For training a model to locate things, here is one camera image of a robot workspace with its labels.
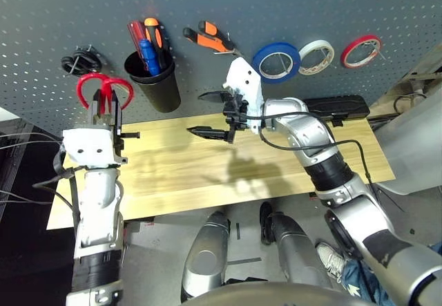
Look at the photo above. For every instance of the black cup holder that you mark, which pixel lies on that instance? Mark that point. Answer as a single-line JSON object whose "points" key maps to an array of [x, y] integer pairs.
{"points": [[162, 95]]}

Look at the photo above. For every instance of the metal peg hook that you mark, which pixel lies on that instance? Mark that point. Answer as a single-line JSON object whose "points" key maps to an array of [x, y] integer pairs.
{"points": [[325, 58], [377, 51], [285, 62]]}

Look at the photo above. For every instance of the short black floor tape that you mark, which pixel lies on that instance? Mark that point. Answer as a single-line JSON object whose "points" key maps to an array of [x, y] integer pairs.
{"points": [[238, 231]]}

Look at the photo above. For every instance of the blue tape roll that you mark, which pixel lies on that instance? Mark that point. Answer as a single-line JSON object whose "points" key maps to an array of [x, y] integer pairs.
{"points": [[256, 65]]}

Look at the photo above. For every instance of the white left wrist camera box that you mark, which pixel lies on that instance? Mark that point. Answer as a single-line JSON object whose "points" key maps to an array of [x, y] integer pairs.
{"points": [[89, 147]]}

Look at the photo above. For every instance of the black flight case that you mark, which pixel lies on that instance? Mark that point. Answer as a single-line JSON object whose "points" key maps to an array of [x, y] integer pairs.
{"points": [[14, 168]]}

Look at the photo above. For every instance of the white sneaker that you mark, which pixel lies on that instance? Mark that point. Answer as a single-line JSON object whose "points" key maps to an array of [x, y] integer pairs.
{"points": [[331, 261]]}

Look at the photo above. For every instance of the grey robot torso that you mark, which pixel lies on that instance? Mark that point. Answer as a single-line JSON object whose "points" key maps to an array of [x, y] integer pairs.
{"points": [[269, 294]]}

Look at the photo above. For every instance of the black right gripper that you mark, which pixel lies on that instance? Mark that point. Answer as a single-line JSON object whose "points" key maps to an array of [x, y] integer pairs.
{"points": [[236, 112]]}

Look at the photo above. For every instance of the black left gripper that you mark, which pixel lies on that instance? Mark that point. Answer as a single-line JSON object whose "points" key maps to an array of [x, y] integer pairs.
{"points": [[119, 147]]}

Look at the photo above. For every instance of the white tape roll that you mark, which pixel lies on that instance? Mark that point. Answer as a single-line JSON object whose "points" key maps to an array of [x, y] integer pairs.
{"points": [[314, 44]]}

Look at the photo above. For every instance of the silver robot leg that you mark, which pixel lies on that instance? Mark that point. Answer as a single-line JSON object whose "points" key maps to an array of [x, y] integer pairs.
{"points": [[203, 257], [297, 250]]}

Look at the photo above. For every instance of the large grey plastic housing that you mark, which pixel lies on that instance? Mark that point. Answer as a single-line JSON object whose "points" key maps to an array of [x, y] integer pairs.
{"points": [[411, 147]]}

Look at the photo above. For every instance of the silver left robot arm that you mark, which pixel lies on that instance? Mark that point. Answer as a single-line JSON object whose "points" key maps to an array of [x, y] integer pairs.
{"points": [[100, 195]]}

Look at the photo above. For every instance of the silver left robot leg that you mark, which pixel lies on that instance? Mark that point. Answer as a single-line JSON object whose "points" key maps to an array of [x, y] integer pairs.
{"points": [[203, 257]]}

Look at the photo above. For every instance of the blue jeans leg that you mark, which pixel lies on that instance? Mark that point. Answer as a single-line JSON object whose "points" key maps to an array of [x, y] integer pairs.
{"points": [[359, 278]]}

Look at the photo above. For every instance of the long black floor tape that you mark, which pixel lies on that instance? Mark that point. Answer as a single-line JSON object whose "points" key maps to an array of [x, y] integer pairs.
{"points": [[244, 261]]}

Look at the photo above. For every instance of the beige wooden frame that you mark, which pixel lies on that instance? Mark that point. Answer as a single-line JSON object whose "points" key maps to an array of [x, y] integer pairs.
{"points": [[411, 78]]}

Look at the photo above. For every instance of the silver right robot leg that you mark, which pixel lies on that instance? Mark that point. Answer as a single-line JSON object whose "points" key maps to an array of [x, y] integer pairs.
{"points": [[297, 250]]}

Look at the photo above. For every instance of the grey pegboard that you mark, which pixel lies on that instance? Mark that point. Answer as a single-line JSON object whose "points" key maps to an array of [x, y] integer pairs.
{"points": [[276, 2]]}

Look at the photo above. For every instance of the black tool case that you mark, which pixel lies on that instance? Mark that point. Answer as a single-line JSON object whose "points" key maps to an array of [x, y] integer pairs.
{"points": [[345, 105]]}

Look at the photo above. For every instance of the orange black pliers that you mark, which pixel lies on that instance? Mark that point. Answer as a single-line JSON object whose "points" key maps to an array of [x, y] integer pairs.
{"points": [[207, 40]]}

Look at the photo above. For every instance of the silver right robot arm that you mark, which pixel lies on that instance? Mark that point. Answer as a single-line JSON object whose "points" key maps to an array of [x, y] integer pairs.
{"points": [[310, 136]]}

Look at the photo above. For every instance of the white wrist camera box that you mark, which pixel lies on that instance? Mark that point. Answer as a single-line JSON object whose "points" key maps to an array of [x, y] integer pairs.
{"points": [[89, 147], [245, 85]]}

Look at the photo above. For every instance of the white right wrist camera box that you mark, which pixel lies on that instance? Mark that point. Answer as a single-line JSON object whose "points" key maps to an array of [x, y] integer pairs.
{"points": [[245, 85]]}

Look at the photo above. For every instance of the red tape roll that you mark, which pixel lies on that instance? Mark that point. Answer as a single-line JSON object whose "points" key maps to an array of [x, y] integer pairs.
{"points": [[355, 41]]}

